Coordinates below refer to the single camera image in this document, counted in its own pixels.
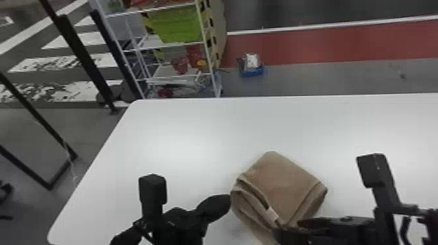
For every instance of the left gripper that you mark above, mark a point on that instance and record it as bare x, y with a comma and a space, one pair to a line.
179, 227

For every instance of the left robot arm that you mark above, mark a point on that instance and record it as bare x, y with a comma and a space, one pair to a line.
127, 237

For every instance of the green basket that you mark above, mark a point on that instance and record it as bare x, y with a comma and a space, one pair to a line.
176, 25

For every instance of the red snack packet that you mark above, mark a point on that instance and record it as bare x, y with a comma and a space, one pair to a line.
195, 56
180, 65

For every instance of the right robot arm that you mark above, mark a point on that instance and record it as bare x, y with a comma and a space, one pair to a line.
430, 222

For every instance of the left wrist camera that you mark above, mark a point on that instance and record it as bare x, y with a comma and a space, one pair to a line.
152, 191

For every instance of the blue basket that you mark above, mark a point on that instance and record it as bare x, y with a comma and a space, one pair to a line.
252, 70

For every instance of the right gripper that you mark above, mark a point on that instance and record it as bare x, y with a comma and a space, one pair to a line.
352, 231

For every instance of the black metal frame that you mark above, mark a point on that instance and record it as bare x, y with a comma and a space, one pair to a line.
37, 118

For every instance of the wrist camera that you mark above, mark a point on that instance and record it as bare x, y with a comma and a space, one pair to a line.
152, 191
375, 171

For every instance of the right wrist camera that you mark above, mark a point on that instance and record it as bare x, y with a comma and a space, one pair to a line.
375, 171

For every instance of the beige towel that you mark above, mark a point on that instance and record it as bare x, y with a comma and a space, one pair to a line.
273, 186

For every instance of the black post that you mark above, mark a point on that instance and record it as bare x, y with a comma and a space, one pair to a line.
80, 51
116, 51

